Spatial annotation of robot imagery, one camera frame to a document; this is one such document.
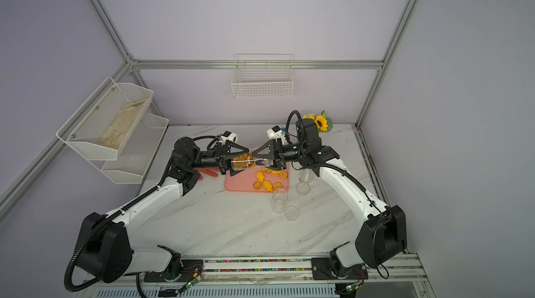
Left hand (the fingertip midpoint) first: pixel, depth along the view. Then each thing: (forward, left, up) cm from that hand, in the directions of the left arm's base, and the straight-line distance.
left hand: (246, 160), depth 65 cm
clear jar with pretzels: (0, +1, -1) cm, 2 cm away
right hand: (-1, -2, -1) cm, 3 cm away
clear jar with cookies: (+13, -24, -32) cm, 42 cm away
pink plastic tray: (+10, +6, -32) cm, 34 cm away
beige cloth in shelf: (+19, +51, -3) cm, 54 cm away
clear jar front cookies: (+3, -12, -35) cm, 37 cm away
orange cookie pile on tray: (+9, -5, -32) cm, 34 cm away
